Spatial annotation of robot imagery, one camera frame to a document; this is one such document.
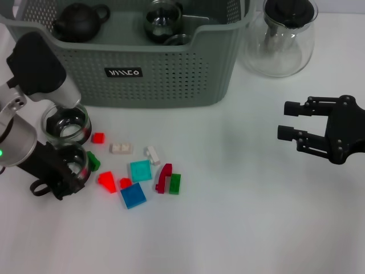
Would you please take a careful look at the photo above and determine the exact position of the white two-stud toy brick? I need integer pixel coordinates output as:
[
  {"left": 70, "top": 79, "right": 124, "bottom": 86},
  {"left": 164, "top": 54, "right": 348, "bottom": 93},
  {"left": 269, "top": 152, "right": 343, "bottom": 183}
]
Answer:
[{"left": 109, "top": 142, "right": 135, "bottom": 155}]

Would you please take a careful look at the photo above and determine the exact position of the black clay teapot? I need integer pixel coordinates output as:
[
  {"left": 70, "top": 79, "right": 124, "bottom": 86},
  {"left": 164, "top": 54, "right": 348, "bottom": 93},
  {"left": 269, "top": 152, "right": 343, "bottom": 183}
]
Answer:
[{"left": 53, "top": 2, "right": 111, "bottom": 43}]

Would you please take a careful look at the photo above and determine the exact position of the dark red curved toy piece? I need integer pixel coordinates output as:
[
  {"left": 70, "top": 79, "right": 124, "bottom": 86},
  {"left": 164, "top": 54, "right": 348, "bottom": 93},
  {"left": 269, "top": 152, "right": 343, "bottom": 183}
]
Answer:
[{"left": 155, "top": 163, "right": 174, "bottom": 194}]

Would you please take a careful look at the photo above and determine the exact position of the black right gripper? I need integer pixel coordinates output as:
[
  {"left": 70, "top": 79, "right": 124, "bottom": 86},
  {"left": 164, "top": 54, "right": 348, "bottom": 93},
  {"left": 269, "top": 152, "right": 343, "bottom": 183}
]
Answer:
[{"left": 277, "top": 95, "right": 365, "bottom": 166}]

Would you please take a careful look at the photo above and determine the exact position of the red sloped toy brick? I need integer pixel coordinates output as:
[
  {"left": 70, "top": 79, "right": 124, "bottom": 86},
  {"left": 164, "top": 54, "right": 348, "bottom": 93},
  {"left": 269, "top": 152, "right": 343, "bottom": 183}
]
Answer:
[{"left": 98, "top": 171, "right": 118, "bottom": 194}]

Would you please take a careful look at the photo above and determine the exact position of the small green toy brick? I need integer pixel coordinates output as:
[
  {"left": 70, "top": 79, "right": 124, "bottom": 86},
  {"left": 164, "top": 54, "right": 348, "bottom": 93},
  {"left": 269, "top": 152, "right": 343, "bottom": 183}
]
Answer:
[{"left": 86, "top": 150, "right": 101, "bottom": 172}]

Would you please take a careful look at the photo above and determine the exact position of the teal flat square plate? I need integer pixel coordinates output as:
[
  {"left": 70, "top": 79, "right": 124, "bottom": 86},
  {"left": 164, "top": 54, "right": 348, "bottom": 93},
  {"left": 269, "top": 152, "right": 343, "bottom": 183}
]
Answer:
[{"left": 129, "top": 159, "right": 153, "bottom": 183}]

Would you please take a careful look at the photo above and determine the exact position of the grey-green perforated storage bin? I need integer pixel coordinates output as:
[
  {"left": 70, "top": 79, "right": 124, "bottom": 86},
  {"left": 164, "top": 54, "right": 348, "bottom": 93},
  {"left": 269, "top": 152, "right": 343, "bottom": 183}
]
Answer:
[{"left": 0, "top": 0, "right": 257, "bottom": 108}]

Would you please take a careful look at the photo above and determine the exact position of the blue flat square plate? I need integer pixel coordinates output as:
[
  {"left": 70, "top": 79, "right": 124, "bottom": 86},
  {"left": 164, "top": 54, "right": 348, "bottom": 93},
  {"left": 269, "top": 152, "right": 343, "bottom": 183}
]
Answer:
[{"left": 120, "top": 182, "right": 148, "bottom": 210}]

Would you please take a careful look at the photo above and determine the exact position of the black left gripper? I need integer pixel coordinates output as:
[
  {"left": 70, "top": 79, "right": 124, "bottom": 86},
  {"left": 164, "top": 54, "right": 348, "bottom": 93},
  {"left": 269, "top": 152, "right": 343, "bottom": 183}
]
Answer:
[{"left": 15, "top": 141, "right": 88, "bottom": 201}]

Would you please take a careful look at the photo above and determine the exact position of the long green toy brick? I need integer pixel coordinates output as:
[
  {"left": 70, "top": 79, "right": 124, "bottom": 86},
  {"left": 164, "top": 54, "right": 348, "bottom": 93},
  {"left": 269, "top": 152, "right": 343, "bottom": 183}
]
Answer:
[{"left": 168, "top": 173, "right": 183, "bottom": 195}]

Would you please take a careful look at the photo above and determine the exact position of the small white toy block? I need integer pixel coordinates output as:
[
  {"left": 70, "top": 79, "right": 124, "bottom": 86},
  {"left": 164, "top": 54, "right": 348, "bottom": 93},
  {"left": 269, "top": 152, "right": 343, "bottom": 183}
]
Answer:
[{"left": 144, "top": 146, "right": 161, "bottom": 166}]

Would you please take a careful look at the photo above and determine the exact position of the clear glass carafe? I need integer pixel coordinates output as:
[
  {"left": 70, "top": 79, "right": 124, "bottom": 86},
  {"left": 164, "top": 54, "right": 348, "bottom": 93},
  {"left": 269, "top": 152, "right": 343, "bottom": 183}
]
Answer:
[{"left": 244, "top": 0, "right": 319, "bottom": 78}]

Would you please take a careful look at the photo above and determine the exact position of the black carafe lid with strainer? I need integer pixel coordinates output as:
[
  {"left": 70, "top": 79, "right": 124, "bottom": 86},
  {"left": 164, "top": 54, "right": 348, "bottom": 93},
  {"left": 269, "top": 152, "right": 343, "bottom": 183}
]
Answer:
[{"left": 263, "top": 0, "right": 319, "bottom": 52}]

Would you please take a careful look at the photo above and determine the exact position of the glass teacup with black base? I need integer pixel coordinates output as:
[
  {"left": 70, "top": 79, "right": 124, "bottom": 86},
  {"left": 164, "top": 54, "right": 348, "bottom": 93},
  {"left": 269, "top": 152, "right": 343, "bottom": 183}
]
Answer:
[
  {"left": 143, "top": 0, "right": 194, "bottom": 46},
  {"left": 30, "top": 141, "right": 92, "bottom": 198},
  {"left": 40, "top": 101, "right": 92, "bottom": 145}
]

